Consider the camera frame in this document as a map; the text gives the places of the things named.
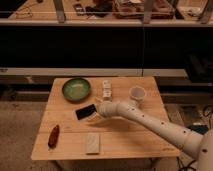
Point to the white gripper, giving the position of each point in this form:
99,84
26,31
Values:
99,107

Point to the black rectangular eraser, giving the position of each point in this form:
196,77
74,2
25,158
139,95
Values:
85,112

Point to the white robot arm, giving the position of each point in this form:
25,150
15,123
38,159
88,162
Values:
197,146

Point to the long wooden shelf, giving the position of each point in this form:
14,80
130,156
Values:
47,75

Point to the blue device on floor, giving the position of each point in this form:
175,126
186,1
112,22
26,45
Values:
201,129

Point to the green ceramic bowl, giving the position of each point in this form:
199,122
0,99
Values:
76,89

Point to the pale wooden block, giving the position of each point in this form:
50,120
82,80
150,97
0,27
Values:
93,143

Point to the wooden folding table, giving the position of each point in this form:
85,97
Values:
119,138

